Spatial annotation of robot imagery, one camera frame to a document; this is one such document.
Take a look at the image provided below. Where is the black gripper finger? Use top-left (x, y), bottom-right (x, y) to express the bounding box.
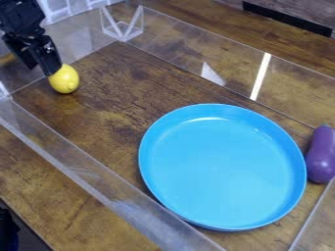
top-left (30, 35), bottom-right (63, 76)
top-left (2, 34), bottom-right (37, 69)

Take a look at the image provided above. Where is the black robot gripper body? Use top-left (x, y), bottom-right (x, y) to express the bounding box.
top-left (0, 0), bottom-right (47, 46)

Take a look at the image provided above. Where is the yellow lemon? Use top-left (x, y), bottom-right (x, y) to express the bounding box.
top-left (49, 64), bottom-right (81, 94)

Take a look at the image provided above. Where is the blue round tray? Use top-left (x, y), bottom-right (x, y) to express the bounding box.
top-left (139, 104), bottom-right (306, 231)

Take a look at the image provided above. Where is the dark object at table edge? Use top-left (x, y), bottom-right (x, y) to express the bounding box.
top-left (0, 207), bottom-right (21, 251)

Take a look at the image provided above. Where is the black baseboard strip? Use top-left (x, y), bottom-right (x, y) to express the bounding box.
top-left (242, 1), bottom-right (333, 37)

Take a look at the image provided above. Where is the purple toy eggplant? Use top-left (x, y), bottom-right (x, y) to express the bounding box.
top-left (305, 125), bottom-right (335, 183)

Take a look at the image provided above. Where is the clear acrylic enclosure wall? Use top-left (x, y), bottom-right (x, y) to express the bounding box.
top-left (0, 0), bottom-right (335, 251)

